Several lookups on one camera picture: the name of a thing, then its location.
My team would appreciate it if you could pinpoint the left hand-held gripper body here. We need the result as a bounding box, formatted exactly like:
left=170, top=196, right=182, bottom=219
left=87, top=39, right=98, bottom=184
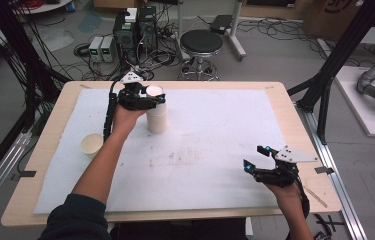
left=117, top=71, right=151, bottom=112

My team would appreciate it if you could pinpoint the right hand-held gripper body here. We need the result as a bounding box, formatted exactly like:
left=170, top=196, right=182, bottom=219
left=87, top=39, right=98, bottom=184
left=253, top=145, right=320, bottom=188

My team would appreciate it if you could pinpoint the white paper drinking cup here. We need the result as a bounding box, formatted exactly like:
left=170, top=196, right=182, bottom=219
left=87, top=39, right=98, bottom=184
left=79, top=132, right=105, bottom=156
left=145, top=84, right=166, bottom=105

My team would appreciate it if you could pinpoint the stack of white cups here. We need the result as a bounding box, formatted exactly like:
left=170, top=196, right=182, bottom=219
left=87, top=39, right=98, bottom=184
left=145, top=102, right=169, bottom=135

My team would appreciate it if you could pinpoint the person's left hand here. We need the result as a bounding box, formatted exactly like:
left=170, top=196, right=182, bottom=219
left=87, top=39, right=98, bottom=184
left=111, top=104, right=148, bottom=138

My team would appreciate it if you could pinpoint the person's right hand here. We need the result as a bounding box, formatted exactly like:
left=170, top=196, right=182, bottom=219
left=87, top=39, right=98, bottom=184
left=264, top=180, right=301, bottom=212

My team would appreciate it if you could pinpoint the white foam mat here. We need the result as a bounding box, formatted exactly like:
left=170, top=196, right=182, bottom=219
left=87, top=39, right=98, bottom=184
left=33, top=87, right=290, bottom=215

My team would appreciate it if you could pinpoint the thin wooden stick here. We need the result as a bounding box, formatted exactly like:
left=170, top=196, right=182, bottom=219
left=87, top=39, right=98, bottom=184
left=304, top=187, right=329, bottom=209

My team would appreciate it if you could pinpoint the grey bench power supply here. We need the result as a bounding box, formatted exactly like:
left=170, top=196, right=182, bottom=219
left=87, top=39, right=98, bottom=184
left=100, top=35, right=116, bottom=64
left=87, top=35, right=105, bottom=63

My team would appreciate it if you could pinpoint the black computer tower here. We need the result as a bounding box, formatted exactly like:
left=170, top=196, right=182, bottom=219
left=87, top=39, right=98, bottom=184
left=112, top=11, right=140, bottom=65
left=137, top=5, right=159, bottom=52

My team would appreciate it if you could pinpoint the white table leg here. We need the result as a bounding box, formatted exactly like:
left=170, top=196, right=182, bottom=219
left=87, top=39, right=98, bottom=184
left=244, top=216, right=255, bottom=238

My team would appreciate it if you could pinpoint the white desk leg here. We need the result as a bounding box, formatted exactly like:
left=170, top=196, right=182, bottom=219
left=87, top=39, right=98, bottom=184
left=174, top=0, right=191, bottom=62
left=229, top=0, right=248, bottom=62

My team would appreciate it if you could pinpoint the black round stool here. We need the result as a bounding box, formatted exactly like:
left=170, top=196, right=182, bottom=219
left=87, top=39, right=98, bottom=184
left=178, top=29, right=225, bottom=82

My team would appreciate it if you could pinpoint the small white box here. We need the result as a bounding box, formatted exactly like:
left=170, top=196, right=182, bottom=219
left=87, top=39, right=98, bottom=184
left=124, top=7, right=139, bottom=24

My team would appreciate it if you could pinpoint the teal floor sheet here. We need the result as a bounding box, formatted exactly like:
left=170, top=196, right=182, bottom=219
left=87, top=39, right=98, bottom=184
left=77, top=11, right=105, bottom=34

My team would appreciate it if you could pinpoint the person's dark lap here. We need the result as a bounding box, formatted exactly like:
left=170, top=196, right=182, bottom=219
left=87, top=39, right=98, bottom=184
left=109, top=218, right=248, bottom=240

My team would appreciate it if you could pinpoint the white floor board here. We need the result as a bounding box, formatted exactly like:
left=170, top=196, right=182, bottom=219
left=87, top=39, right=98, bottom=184
left=334, top=65, right=375, bottom=139

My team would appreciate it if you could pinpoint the flat black device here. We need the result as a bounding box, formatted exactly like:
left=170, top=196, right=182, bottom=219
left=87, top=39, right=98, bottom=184
left=209, top=14, right=235, bottom=35

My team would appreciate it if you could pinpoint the round white table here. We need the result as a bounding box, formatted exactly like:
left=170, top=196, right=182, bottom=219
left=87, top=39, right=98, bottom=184
left=10, top=0, right=73, bottom=15

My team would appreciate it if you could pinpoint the brown cardboard box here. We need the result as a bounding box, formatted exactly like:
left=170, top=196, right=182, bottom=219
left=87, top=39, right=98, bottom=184
left=302, top=0, right=375, bottom=42

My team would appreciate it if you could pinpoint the tangle of floor cables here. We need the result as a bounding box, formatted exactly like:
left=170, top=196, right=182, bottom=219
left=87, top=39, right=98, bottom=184
left=60, top=19, right=183, bottom=82
left=236, top=16, right=375, bottom=69

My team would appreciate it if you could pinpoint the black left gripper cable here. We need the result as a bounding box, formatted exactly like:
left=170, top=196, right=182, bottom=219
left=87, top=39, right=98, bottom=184
left=102, top=79, right=125, bottom=143

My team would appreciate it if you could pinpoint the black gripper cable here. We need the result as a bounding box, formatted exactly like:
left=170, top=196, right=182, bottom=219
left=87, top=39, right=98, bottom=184
left=293, top=176, right=311, bottom=222
left=102, top=79, right=125, bottom=143

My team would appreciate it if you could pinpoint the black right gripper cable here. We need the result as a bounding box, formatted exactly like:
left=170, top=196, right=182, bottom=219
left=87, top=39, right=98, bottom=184
left=293, top=176, right=311, bottom=222

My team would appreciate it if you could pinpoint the black metal frame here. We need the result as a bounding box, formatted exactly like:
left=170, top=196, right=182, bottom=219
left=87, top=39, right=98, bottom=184
left=0, top=0, right=63, bottom=129
left=287, top=0, right=375, bottom=145

